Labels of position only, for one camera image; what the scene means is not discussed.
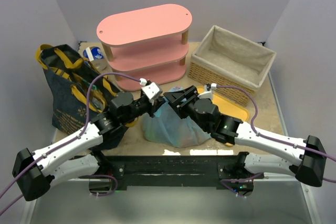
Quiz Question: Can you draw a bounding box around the blue plastic bag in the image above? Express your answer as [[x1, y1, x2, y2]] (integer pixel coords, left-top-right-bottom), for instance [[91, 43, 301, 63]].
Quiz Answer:
[[141, 102, 211, 148]]

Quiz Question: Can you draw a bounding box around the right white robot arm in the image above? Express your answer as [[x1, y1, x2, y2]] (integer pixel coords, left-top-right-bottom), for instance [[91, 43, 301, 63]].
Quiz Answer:
[[164, 83, 327, 187]]

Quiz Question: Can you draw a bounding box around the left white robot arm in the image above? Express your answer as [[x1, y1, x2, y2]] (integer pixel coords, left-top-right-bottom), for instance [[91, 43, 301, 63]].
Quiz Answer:
[[12, 86, 164, 201]]

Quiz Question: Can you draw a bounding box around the yellow tray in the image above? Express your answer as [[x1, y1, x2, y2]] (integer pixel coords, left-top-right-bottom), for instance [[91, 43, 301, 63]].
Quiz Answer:
[[195, 92, 249, 144]]

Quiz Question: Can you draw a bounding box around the wicker basket with liner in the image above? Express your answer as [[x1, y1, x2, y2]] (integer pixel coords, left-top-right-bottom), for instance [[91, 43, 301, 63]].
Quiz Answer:
[[188, 25, 277, 95]]

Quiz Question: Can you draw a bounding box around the pink three-tier shelf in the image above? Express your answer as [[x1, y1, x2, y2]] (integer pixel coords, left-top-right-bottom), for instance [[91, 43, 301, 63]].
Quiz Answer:
[[97, 4, 193, 84]]

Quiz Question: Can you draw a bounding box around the blue white can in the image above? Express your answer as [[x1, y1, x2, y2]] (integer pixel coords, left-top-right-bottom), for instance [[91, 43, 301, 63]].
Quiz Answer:
[[82, 46, 107, 71]]

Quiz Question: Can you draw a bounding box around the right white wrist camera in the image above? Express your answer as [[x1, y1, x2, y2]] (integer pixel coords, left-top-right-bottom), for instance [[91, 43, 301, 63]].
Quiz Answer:
[[198, 83, 217, 100]]

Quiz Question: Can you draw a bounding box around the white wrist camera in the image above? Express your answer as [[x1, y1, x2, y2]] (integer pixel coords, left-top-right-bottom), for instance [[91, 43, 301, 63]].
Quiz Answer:
[[198, 83, 217, 100], [139, 78, 162, 104]]

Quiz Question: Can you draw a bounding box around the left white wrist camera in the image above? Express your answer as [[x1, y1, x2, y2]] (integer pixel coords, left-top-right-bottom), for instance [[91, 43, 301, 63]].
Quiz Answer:
[[139, 78, 162, 104]]

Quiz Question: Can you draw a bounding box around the black base frame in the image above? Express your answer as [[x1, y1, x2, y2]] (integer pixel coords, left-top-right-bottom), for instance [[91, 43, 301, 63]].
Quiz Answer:
[[89, 152, 264, 196]]

